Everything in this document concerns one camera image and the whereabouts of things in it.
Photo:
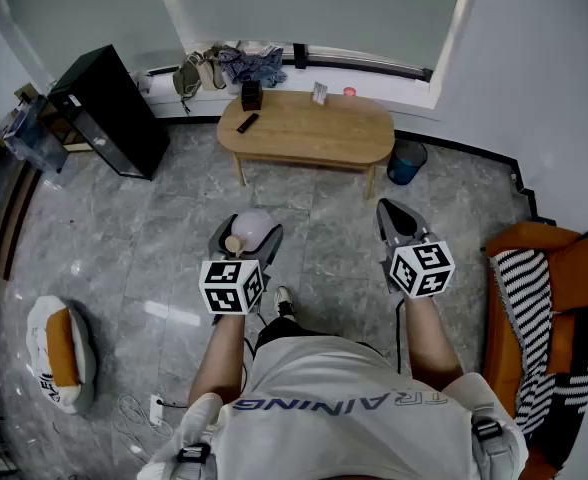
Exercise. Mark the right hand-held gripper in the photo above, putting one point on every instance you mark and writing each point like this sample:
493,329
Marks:
421,270

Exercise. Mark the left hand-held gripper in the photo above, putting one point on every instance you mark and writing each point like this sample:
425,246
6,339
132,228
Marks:
231,288

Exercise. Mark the person's left forearm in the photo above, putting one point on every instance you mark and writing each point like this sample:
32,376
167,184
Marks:
219,358

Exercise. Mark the person's right forearm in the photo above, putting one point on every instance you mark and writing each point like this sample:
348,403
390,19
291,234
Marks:
431,338

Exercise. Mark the wooden oval coffee table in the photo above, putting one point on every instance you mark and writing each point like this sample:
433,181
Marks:
314,128

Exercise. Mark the blue mesh trash bin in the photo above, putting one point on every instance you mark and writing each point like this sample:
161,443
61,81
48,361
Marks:
406,163

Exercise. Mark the person's left white shoe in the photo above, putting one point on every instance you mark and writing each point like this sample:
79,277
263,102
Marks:
284,300

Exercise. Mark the person's black shorts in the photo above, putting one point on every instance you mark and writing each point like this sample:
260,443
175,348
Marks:
284,330

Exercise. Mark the black remote control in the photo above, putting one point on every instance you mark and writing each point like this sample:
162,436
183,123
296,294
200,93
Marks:
248,123

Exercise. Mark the pink round dish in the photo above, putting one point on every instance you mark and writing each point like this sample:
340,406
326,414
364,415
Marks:
349,91

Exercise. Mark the black white striped blanket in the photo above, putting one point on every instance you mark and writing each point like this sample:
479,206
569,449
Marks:
524,293

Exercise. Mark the dark wooden box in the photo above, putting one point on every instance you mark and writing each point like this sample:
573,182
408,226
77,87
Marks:
251,97

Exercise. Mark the orange sofa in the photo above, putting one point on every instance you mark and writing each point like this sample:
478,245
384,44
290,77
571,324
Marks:
499,348

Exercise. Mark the olive green bag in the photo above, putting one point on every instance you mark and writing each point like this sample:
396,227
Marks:
186,80

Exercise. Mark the blue denim garment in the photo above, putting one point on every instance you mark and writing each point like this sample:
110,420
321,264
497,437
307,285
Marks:
269,68

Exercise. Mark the black glass cabinet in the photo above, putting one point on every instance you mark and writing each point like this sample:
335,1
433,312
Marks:
119,113

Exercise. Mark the orange cushion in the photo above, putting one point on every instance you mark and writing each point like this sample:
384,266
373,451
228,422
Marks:
584,268

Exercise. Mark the white power strip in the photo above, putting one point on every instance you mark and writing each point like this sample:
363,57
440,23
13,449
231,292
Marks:
156,410

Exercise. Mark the person's white t-shirt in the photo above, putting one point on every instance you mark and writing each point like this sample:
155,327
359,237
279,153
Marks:
344,418

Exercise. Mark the white window blind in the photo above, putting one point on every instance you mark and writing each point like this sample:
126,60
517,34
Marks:
314,13

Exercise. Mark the clear plastic storage box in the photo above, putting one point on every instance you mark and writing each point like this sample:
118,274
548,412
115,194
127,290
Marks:
31,133

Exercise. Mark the black window rail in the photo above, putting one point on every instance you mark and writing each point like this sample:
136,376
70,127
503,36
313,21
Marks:
364,63

